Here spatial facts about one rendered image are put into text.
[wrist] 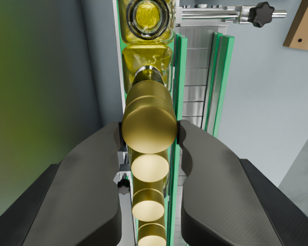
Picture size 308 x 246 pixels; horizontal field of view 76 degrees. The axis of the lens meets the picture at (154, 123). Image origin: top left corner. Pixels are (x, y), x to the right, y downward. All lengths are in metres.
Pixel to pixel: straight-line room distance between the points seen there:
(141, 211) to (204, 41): 0.33
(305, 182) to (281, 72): 1.82
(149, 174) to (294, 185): 2.22
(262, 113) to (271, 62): 0.16
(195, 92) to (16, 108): 0.34
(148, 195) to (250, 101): 0.52
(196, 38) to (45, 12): 0.26
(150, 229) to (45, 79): 0.21
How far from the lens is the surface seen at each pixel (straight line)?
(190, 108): 0.47
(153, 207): 0.21
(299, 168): 2.22
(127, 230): 0.78
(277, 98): 0.71
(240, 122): 0.69
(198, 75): 0.44
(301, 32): 0.64
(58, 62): 0.31
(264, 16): 0.32
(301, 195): 2.53
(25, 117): 0.23
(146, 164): 0.17
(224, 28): 0.44
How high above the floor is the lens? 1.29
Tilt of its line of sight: 60 degrees down
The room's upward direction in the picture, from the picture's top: 176 degrees clockwise
